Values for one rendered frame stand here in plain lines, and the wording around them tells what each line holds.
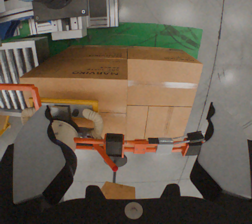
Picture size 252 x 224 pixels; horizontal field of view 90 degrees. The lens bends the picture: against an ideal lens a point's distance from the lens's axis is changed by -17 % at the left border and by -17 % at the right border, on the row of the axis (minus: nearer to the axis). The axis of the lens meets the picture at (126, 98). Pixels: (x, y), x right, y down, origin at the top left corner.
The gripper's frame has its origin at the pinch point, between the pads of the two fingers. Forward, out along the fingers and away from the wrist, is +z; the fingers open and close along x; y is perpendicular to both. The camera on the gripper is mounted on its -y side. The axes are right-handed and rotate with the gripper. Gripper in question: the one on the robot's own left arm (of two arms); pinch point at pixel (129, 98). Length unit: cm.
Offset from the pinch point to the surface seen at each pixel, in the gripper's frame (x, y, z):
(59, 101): -31, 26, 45
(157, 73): 23, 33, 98
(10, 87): -43, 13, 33
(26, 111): -46, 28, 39
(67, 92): -32, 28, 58
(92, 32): -35, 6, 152
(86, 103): -18, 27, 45
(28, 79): -53, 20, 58
